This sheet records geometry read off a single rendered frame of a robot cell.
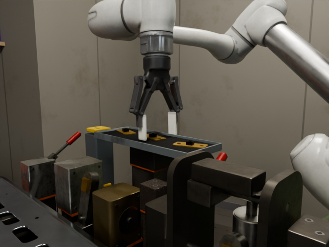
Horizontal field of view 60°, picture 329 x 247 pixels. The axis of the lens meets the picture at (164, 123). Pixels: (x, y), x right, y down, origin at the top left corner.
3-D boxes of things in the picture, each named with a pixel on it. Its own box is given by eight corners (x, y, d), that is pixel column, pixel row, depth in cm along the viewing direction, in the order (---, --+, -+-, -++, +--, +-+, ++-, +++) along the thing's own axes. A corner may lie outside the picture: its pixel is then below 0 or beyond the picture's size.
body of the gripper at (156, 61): (160, 58, 83) (160, 89, 84) (135, 56, 78) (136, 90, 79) (177, 55, 77) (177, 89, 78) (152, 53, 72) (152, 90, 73)
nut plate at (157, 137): (139, 135, 83) (139, 132, 83) (150, 134, 86) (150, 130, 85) (155, 140, 77) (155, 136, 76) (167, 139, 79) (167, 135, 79)
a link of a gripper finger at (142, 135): (146, 114, 75) (144, 114, 75) (147, 140, 76) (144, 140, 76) (140, 113, 77) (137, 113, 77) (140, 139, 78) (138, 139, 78)
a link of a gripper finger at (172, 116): (167, 111, 84) (169, 111, 84) (168, 135, 85) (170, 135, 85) (174, 112, 81) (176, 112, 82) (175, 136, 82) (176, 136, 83)
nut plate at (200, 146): (171, 145, 71) (171, 140, 71) (177, 142, 75) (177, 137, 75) (203, 149, 68) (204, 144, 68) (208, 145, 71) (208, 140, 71)
